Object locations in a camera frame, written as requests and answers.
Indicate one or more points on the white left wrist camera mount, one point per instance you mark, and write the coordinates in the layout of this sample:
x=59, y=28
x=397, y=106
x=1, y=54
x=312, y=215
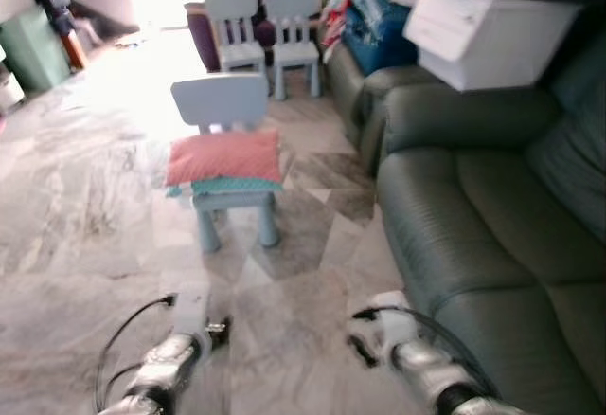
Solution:
x=191, y=311

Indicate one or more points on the teal dotted pillow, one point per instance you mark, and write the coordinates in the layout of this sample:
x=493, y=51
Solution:
x=227, y=187

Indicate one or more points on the pale green cabinet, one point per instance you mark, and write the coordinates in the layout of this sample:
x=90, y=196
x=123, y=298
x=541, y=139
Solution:
x=33, y=50

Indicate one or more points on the brown wooden post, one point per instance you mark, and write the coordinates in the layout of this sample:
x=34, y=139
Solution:
x=74, y=50

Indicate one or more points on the dark green leather sofa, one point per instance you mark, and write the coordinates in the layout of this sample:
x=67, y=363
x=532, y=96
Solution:
x=352, y=88
x=473, y=211

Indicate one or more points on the white plastic storage box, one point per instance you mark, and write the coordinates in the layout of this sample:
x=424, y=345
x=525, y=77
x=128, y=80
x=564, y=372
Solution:
x=483, y=41

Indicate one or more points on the blue hard suitcase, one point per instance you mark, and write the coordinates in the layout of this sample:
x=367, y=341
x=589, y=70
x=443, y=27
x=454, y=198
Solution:
x=379, y=47

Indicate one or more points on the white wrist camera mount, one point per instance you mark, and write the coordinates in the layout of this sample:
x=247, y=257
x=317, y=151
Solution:
x=191, y=311
x=393, y=325

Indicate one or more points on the red white patterned cloth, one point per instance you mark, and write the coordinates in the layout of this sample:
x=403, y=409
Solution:
x=335, y=25

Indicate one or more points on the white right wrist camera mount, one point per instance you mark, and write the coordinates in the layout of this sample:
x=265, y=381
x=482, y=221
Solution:
x=393, y=325

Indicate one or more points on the pink dotted pillow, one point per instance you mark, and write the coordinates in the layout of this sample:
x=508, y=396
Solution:
x=225, y=157

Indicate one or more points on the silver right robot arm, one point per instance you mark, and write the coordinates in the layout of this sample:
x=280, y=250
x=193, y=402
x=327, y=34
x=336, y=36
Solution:
x=431, y=372

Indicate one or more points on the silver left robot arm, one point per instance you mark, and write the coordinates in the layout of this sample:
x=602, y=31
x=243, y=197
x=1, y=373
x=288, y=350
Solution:
x=161, y=372

